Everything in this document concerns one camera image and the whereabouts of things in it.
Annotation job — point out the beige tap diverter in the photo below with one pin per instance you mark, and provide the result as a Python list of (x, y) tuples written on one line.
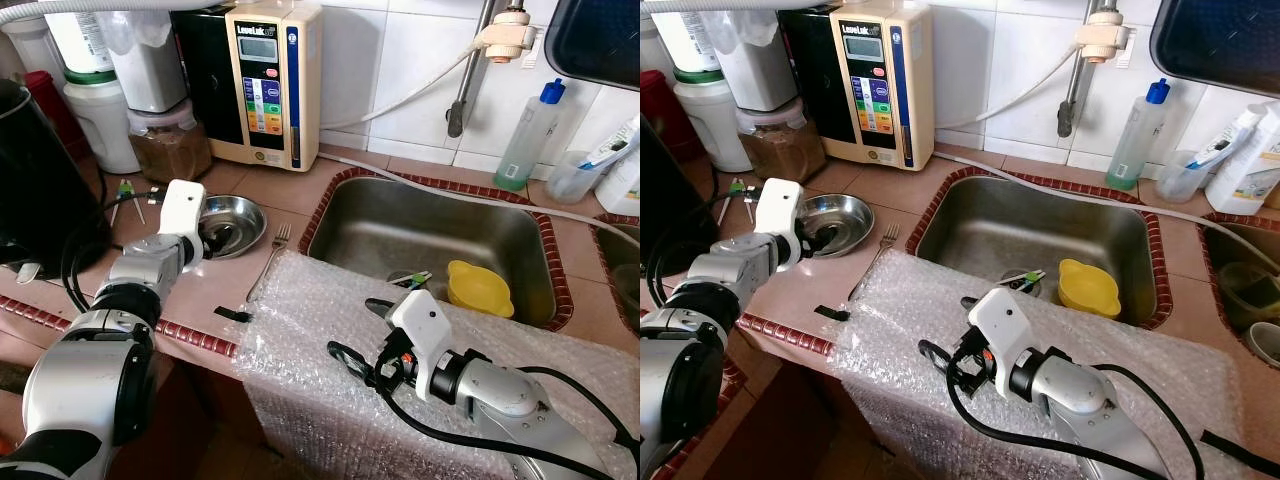
[(505, 38), (1105, 36)]

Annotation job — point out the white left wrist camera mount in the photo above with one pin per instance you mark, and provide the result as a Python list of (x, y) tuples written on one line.
[(780, 215), (182, 215)]

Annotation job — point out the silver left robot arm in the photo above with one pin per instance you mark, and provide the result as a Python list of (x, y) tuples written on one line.
[(680, 380), (90, 380)]

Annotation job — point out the black electric kettle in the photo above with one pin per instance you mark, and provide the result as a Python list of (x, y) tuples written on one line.
[(45, 190), (670, 200)]

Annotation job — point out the black box appliance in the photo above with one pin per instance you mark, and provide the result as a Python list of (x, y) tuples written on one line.
[(205, 80)]

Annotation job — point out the white plastic bottle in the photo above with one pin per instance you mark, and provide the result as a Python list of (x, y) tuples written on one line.
[(622, 190), (1250, 180)]

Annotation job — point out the red container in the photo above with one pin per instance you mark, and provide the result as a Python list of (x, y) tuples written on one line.
[(55, 110), (660, 105)]

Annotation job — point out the beige water ionizer machine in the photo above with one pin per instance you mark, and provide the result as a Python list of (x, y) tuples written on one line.
[(890, 85), (280, 85)]

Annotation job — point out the yellow plastic bowl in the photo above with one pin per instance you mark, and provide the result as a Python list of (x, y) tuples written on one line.
[(1090, 288), (480, 290)]

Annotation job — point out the clear bottle with blue cap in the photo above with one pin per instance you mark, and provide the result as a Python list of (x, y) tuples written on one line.
[(525, 145), (1135, 145)]

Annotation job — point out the jar with brown contents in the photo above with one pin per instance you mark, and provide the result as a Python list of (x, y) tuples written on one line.
[(782, 150), (170, 150)]

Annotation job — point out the stainless steel sink basin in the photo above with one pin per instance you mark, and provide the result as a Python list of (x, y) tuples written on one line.
[(622, 265), (1030, 225), (420, 225), (1235, 245)]

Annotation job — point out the round stainless steel dish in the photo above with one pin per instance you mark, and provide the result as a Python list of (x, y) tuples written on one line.
[(245, 215), (850, 212)]

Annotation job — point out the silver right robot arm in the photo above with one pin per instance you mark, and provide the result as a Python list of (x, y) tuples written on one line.
[(520, 400), (1085, 400)]

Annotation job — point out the white jug with green lid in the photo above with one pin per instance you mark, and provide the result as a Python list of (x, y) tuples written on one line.
[(712, 125), (100, 125)]

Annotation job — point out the white labelled bottle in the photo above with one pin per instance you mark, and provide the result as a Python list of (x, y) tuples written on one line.
[(688, 45), (80, 45)]

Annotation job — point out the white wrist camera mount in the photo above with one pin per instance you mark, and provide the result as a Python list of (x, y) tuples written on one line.
[(182, 215), (422, 335), (780, 215), (1000, 332)]

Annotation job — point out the white and blue tube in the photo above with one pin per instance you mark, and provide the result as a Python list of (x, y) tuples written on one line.
[(610, 145), (1225, 140)]

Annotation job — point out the white plastic container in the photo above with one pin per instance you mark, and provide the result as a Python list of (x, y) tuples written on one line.
[(150, 70), (755, 70)]

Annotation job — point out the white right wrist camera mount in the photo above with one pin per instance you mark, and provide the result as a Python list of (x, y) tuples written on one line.
[(422, 335), (1000, 332)]

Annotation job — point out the grey metal tap pipe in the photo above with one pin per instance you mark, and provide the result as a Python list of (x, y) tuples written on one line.
[(468, 85), (1075, 85)]

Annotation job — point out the dark blue tray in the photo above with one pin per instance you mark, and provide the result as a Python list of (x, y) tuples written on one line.
[(1220, 45), (600, 40)]

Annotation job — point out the metal fork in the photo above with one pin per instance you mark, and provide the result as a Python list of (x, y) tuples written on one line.
[(877, 260), (270, 262)]

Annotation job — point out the small white bowl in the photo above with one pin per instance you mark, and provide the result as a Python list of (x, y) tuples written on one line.
[(1266, 345)]

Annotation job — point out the black tape strip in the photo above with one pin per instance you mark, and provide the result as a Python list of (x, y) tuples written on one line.
[(1240, 452), (832, 312), (233, 314)]

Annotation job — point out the clear bubble wrap sheet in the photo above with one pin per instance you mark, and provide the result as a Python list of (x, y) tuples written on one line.
[(320, 370), (900, 400)]

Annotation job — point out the clear plastic cup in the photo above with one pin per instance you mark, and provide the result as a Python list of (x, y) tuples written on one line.
[(570, 182), (1180, 182)]

